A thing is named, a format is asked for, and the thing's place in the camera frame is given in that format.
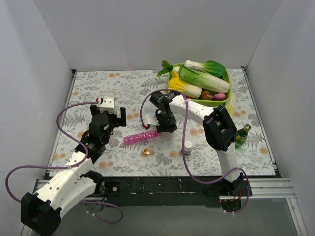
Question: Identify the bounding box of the brown mushroom toy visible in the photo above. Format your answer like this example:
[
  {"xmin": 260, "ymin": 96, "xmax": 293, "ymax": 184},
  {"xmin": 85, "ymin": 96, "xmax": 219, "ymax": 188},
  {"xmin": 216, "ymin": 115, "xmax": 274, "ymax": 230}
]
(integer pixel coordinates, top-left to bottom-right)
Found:
[{"xmin": 199, "ymin": 90, "xmax": 213, "ymax": 100}]

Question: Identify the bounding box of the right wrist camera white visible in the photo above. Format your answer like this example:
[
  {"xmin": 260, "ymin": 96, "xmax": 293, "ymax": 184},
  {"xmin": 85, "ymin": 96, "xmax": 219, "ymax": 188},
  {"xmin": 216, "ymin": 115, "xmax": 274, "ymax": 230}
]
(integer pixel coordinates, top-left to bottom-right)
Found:
[{"xmin": 143, "ymin": 115, "xmax": 159, "ymax": 129}]

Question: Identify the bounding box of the black front table rail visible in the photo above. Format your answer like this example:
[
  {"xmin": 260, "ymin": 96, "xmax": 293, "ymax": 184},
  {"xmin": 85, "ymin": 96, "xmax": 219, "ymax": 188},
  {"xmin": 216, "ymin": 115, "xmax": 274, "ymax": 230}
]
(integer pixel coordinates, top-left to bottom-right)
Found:
[{"xmin": 98, "ymin": 175, "xmax": 252, "ymax": 207}]

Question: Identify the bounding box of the green glass bottle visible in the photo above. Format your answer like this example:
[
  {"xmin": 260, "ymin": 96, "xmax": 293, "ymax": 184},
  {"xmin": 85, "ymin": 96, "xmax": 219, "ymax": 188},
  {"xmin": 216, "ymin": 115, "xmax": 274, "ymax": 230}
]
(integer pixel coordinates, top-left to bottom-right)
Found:
[{"xmin": 235, "ymin": 124, "xmax": 251, "ymax": 149}]

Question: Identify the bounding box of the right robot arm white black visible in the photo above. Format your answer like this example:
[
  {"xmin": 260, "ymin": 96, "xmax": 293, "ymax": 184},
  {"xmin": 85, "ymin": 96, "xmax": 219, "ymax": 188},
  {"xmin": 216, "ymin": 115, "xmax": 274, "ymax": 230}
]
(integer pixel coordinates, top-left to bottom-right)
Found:
[{"xmin": 142, "ymin": 89, "xmax": 247, "ymax": 196}]

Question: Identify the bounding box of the floral table mat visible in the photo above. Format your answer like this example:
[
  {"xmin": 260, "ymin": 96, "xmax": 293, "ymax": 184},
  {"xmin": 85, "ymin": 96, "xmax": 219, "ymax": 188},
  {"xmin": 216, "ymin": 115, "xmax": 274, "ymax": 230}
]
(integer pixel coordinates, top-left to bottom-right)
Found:
[{"xmin": 48, "ymin": 68, "xmax": 276, "ymax": 177}]

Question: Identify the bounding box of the gold bottle cap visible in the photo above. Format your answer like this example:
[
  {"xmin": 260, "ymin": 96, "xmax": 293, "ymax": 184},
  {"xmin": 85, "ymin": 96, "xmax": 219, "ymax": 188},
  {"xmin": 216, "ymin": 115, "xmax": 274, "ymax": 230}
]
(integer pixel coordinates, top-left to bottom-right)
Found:
[{"xmin": 143, "ymin": 147, "xmax": 151, "ymax": 155}]

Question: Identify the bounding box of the leafy green herb toy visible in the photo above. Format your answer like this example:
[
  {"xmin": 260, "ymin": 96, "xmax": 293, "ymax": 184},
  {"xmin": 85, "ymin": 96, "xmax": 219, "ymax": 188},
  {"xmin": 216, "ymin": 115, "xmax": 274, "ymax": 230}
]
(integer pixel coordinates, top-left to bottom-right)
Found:
[{"xmin": 157, "ymin": 60, "xmax": 173, "ymax": 77}]

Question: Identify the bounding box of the green napa cabbage toy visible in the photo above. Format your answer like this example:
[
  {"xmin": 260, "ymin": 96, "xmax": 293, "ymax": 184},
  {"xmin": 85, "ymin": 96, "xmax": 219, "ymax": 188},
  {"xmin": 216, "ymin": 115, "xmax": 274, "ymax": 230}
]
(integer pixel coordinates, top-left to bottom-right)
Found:
[{"xmin": 178, "ymin": 66, "xmax": 230, "ymax": 93}]

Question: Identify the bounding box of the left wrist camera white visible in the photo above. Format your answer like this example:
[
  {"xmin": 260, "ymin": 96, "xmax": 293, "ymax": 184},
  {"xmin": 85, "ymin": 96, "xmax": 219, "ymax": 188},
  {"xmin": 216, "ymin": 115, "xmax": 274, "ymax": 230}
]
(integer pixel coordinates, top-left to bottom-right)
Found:
[{"xmin": 98, "ymin": 96, "xmax": 115, "ymax": 114}]

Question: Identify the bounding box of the celery stalk toy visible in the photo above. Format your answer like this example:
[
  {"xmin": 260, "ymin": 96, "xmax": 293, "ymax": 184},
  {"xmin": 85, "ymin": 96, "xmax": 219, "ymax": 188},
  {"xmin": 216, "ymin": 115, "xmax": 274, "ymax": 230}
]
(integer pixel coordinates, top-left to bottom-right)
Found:
[{"xmin": 224, "ymin": 92, "xmax": 236, "ymax": 118}]

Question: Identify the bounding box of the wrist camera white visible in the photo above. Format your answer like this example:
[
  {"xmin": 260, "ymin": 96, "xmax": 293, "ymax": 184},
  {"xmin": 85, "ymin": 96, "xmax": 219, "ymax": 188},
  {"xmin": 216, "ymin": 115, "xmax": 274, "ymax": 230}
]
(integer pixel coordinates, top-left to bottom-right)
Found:
[
  {"xmin": 98, "ymin": 96, "xmax": 115, "ymax": 114},
  {"xmin": 143, "ymin": 115, "xmax": 159, "ymax": 129}
]

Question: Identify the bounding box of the green plastic tray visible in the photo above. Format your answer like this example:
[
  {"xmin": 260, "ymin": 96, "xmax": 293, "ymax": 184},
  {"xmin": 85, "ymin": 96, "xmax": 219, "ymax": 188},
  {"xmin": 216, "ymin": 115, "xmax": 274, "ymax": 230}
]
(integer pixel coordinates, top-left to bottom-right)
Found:
[{"xmin": 168, "ymin": 63, "xmax": 232, "ymax": 107}]

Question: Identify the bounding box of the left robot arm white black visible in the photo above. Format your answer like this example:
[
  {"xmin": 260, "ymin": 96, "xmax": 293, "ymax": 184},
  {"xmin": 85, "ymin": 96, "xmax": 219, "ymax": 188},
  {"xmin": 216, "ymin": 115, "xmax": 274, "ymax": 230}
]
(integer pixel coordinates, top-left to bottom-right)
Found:
[{"xmin": 21, "ymin": 105, "xmax": 126, "ymax": 236}]

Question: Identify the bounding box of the purple onion toy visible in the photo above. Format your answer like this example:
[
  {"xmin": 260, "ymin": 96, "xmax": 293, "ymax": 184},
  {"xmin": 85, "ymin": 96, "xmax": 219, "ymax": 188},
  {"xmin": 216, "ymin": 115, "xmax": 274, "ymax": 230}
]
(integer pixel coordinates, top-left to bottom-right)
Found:
[{"xmin": 212, "ymin": 93, "xmax": 226, "ymax": 101}]

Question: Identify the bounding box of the pink weekly pill organizer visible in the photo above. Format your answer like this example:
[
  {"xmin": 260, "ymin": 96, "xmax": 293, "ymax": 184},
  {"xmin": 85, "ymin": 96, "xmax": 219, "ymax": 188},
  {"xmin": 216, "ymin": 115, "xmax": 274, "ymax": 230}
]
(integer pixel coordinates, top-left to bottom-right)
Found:
[{"xmin": 123, "ymin": 130, "xmax": 161, "ymax": 145}]

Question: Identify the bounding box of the yellow napa cabbage toy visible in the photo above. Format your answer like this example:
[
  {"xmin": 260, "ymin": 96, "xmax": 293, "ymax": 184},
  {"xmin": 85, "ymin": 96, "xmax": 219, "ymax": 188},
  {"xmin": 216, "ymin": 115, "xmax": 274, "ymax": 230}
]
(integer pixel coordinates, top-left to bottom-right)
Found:
[{"xmin": 168, "ymin": 77, "xmax": 202, "ymax": 99}]

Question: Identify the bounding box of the bok choy toy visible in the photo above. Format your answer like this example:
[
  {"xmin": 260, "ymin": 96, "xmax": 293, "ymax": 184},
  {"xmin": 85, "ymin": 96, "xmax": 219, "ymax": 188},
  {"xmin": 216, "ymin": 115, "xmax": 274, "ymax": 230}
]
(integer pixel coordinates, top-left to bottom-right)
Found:
[{"xmin": 184, "ymin": 60, "xmax": 226, "ymax": 77}]

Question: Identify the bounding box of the white bottle blue label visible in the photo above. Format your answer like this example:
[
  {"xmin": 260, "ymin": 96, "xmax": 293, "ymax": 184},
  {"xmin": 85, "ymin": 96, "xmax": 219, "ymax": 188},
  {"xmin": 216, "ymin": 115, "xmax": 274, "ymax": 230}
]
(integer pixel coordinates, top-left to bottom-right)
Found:
[{"xmin": 184, "ymin": 141, "xmax": 193, "ymax": 155}]

